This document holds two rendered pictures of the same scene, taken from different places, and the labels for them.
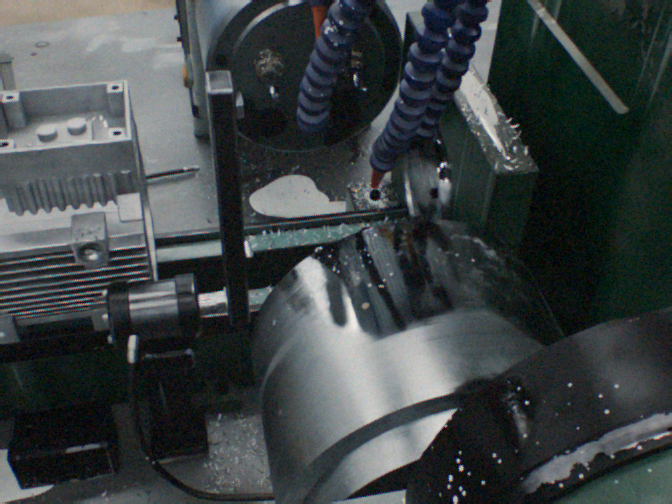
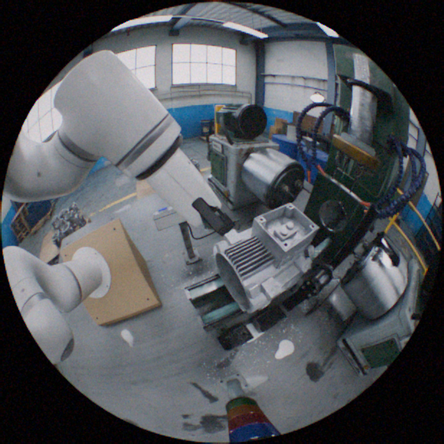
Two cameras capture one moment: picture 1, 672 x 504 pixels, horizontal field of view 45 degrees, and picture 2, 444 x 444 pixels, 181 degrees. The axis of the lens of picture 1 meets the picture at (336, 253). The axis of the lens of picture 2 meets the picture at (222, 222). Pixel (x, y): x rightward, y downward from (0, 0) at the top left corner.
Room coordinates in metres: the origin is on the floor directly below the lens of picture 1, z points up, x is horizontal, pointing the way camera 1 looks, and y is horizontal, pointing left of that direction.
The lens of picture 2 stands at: (0.44, 0.45, 1.36)
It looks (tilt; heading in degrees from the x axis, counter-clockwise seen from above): 45 degrees down; 345
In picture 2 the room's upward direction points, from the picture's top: straight up
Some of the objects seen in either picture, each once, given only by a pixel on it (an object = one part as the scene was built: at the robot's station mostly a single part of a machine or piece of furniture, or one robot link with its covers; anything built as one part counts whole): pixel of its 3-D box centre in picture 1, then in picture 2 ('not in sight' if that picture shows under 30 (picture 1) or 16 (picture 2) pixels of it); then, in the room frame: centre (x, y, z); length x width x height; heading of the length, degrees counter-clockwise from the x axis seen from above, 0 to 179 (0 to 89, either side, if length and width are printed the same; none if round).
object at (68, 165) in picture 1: (70, 146); (284, 234); (0.62, 0.25, 1.11); 0.12 x 0.11 x 0.07; 104
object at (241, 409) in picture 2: not in sight; (246, 418); (0.26, 0.45, 1.10); 0.06 x 0.06 x 0.04
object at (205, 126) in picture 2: not in sight; (218, 129); (5.83, -0.82, 0.37); 1.20 x 0.80 x 0.74; 103
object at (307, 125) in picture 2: not in sight; (310, 135); (4.24, -3.51, 0.71); 2.21 x 0.95 x 1.43; 18
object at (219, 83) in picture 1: (228, 212); (349, 245); (0.51, 0.09, 1.12); 0.04 x 0.03 x 0.26; 103
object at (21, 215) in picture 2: not in sight; (23, 221); (3.10, 7.00, 0.45); 1.26 x 0.86 x 0.89; 108
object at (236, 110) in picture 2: not in sight; (231, 137); (1.29, 0.17, 1.16); 0.33 x 0.26 x 0.42; 13
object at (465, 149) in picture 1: (473, 208); (334, 219); (0.71, -0.16, 0.97); 0.30 x 0.11 x 0.34; 13
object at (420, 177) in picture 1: (423, 185); (332, 216); (0.70, -0.09, 1.02); 0.15 x 0.02 x 0.15; 13
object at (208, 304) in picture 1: (188, 306); not in sight; (0.50, 0.13, 1.01); 0.08 x 0.02 x 0.02; 103
